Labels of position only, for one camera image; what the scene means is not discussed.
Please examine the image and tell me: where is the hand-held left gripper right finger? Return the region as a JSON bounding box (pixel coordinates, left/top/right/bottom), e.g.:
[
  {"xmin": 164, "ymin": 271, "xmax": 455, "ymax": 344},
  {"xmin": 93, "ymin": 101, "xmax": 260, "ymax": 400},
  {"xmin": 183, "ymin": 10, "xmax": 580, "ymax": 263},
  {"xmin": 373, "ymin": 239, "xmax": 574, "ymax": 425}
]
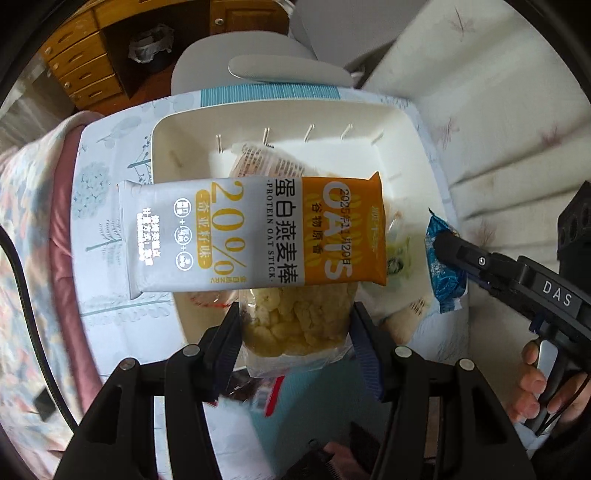
[{"xmin": 351, "ymin": 301, "xmax": 539, "ymax": 480}]

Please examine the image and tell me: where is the blue snack packet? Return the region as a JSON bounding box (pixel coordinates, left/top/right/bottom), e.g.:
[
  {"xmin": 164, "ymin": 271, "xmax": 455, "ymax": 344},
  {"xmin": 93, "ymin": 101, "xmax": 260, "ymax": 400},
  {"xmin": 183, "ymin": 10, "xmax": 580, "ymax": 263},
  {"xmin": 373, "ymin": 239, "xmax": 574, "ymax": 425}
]
[{"xmin": 425, "ymin": 208, "xmax": 468, "ymax": 315}]

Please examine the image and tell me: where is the blue tree-print tablecloth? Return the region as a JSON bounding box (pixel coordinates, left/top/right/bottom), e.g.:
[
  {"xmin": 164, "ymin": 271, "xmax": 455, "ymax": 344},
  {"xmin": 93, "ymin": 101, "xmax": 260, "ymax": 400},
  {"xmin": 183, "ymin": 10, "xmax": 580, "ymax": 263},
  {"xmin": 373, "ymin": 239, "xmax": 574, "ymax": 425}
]
[{"xmin": 76, "ymin": 85, "xmax": 472, "ymax": 480}]

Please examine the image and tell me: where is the grey office chair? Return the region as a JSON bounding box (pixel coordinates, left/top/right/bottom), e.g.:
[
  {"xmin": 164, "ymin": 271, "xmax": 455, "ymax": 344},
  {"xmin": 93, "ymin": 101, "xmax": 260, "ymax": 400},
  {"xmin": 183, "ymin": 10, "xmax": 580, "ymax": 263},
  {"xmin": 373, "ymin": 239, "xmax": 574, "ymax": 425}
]
[{"xmin": 171, "ymin": 0, "xmax": 365, "ymax": 95}]

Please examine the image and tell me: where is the white orange oat bar packet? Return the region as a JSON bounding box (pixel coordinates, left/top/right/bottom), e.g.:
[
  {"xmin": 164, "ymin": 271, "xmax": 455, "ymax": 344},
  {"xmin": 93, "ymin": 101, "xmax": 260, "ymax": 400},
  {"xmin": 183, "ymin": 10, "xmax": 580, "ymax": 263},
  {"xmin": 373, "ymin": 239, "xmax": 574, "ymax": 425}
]
[{"xmin": 116, "ymin": 172, "xmax": 386, "ymax": 300}]

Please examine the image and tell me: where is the white leaf-print curtain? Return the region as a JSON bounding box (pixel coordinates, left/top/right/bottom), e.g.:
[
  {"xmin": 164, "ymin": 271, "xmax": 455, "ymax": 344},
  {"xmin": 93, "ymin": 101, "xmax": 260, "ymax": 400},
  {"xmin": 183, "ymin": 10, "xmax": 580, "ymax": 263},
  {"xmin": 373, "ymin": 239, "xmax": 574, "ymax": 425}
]
[{"xmin": 360, "ymin": 0, "xmax": 591, "ymax": 324}]

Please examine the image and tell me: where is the floral blanket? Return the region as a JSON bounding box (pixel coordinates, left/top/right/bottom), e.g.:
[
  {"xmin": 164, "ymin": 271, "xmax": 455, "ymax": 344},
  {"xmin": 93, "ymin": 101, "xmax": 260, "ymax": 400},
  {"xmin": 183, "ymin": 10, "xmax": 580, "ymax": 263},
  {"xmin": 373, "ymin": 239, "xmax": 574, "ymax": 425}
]
[{"xmin": 0, "ymin": 152, "xmax": 93, "ymax": 462}]

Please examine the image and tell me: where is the wooden desk with drawers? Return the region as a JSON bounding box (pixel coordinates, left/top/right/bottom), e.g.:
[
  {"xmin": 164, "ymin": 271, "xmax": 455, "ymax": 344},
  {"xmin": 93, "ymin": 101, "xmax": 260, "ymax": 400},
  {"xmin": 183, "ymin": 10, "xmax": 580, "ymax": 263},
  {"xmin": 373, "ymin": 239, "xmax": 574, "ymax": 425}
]
[{"xmin": 41, "ymin": 0, "xmax": 296, "ymax": 112}]

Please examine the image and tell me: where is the dark phone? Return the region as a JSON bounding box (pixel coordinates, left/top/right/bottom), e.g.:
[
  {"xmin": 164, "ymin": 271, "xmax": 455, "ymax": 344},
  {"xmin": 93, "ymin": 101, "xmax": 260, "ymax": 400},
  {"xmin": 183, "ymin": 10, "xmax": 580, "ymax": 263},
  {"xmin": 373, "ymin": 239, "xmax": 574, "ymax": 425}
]
[{"xmin": 32, "ymin": 388, "xmax": 58, "ymax": 422}]

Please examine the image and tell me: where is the trash bag under desk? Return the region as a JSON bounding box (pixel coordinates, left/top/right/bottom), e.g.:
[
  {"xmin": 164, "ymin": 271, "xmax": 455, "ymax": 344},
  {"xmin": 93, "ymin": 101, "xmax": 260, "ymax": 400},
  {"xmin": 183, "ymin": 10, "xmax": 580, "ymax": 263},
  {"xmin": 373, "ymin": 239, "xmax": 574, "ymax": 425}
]
[{"xmin": 127, "ymin": 28, "xmax": 174, "ymax": 65}]

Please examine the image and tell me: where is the clear puffed snack packet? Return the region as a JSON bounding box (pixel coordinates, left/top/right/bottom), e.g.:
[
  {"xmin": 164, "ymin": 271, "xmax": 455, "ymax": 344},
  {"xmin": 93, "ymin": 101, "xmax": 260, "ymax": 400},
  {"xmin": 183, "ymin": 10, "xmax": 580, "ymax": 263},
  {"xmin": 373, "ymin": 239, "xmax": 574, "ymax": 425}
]
[
  {"xmin": 228, "ymin": 142, "xmax": 305, "ymax": 180},
  {"xmin": 238, "ymin": 281, "xmax": 361, "ymax": 377}
]

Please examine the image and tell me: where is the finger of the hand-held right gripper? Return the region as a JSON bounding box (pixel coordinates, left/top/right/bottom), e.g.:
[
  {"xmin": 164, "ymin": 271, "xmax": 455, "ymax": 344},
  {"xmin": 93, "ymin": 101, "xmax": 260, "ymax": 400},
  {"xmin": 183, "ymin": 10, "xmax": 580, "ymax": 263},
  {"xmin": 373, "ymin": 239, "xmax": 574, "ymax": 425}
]
[{"xmin": 435, "ymin": 232, "xmax": 522, "ymax": 303}]

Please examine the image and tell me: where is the black cable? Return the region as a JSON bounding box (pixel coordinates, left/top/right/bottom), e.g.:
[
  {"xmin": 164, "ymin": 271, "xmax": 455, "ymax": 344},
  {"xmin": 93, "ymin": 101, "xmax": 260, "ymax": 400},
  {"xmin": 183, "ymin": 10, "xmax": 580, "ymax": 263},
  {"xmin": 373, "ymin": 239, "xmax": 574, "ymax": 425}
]
[{"xmin": 0, "ymin": 228, "xmax": 79, "ymax": 444}]

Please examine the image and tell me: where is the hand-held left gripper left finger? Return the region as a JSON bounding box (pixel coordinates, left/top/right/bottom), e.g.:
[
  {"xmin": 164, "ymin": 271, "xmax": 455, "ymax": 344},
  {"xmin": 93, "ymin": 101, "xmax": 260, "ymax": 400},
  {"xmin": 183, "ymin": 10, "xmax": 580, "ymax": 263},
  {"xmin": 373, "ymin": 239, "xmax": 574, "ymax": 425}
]
[{"xmin": 54, "ymin": 302, "xmax": 243, "ymax": 480}]

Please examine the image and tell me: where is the clear bread packet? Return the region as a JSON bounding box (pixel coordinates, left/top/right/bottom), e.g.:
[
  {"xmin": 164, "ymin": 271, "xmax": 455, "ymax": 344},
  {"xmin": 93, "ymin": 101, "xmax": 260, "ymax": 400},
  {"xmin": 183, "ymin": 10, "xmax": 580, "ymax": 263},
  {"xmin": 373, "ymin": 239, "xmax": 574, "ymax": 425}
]
[{"xmin": 376, "ymin": 295, "xmax": 439, "ymax": 344}]

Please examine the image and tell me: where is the white plastic storage bin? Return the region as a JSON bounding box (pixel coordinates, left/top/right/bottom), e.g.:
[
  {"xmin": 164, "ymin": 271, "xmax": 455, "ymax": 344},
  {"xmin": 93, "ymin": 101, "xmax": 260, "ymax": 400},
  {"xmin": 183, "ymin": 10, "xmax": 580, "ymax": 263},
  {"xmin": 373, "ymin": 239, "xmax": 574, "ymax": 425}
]
[{"xmin": 151, "ymin": 100, "xmax": 435, "ymax": 342}]

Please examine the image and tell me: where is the person's right hand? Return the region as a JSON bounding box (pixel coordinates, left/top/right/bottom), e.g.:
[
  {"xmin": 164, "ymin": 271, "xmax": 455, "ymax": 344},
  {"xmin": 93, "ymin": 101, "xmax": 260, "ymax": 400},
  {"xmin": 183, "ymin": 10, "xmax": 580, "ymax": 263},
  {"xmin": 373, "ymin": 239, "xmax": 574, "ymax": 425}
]
[{"xmin": 508, "ymin": 340, "xmax": 591, "ymax": 425}]

